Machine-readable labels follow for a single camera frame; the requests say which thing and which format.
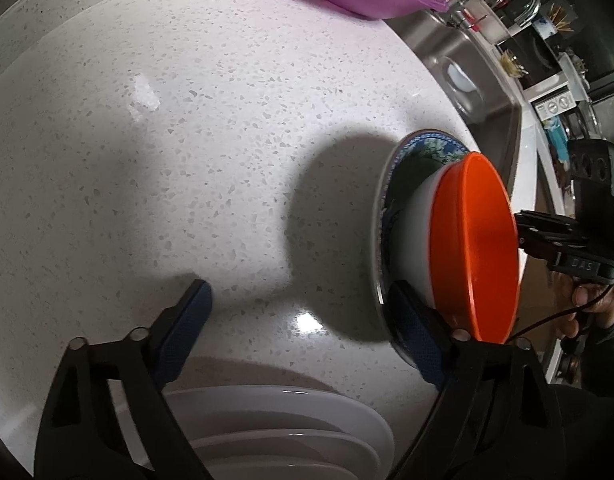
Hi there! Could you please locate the smaller white plate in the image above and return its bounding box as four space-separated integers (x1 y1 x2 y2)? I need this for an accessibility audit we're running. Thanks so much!
190 429 381 479

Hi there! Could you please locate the black power cable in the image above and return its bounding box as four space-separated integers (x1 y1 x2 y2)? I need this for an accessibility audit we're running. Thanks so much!
506 278 614 346

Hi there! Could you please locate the white countertop appliance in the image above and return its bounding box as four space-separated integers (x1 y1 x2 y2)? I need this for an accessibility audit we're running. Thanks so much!
532 87 577 122

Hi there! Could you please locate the large white plate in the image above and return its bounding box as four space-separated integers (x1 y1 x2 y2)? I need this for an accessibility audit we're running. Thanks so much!
165 385 395 479

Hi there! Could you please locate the stainless steel sink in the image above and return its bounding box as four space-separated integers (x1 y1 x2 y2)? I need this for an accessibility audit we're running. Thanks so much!
386 11 522 191

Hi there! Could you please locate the person's right hand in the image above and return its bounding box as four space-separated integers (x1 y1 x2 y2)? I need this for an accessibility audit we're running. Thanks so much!
552 272 614 339

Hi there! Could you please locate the orange plastic bowl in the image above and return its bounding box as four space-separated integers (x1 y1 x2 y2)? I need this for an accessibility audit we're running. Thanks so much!
429 152 520 344

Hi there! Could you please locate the white bowl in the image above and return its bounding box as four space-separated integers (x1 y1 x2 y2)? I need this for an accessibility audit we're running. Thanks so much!
394 167 447 308

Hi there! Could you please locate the green blue patterned bowl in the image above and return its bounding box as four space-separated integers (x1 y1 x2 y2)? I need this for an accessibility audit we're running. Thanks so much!
369 129 470 382

